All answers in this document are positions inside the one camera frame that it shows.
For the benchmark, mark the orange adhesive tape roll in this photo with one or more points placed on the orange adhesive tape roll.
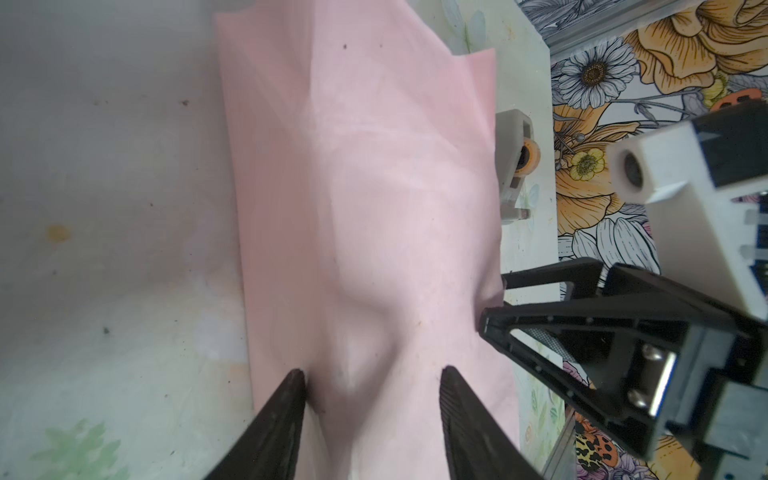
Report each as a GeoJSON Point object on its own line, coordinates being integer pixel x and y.
{"type": "Point", "coordinates": [529, 158]}

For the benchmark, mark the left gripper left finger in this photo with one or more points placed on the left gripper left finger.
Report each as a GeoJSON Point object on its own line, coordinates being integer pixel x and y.
{"type": "Point", "coordinates": [269, 447]}

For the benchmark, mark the purple wrapping paper sheet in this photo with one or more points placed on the purple wrapping paper sheet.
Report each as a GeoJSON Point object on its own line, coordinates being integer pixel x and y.
{"type": "Point", "coordinates": [369, 225]}

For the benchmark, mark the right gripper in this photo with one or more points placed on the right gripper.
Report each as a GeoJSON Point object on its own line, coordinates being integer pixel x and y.
{"type": "Point", "coordinates": [637, 353]}

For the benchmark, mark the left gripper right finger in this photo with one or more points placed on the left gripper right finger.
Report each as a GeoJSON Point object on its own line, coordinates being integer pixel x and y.
{"type": "Point", "coordinates": [475, 445]}

